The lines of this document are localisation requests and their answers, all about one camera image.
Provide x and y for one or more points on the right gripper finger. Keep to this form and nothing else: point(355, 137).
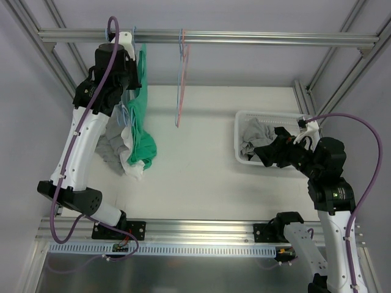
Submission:
point(282, 136)
point(269, 155)

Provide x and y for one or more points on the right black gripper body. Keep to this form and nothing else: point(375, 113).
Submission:
point(280, 148)

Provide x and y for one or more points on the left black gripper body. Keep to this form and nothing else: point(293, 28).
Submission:
point(134, 78)

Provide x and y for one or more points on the grey tank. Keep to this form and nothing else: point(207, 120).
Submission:
point(110, 143)
point(255, 134)

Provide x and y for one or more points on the green tank top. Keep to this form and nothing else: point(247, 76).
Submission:
point(144, 146)

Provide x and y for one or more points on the blue hanger of green top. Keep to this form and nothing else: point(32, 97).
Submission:
point(134, 42)

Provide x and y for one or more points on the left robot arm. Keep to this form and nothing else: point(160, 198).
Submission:
point(114, 72)

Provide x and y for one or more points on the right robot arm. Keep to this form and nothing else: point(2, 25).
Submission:
point(333, 199)

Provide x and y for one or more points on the blue hanger of white top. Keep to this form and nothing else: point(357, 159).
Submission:
point(124, 116)

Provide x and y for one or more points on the white plastic basket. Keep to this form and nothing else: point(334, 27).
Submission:
point(286, 120)

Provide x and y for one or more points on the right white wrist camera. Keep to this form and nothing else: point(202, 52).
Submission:
point(307, 127)

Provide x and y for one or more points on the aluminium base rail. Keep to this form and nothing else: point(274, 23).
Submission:
point(202, 232)

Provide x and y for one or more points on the aluminium hanging rail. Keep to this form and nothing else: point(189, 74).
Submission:
point(168, 36)

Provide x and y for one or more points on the white slotted cable duct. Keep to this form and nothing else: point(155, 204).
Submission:
point(90, 248)

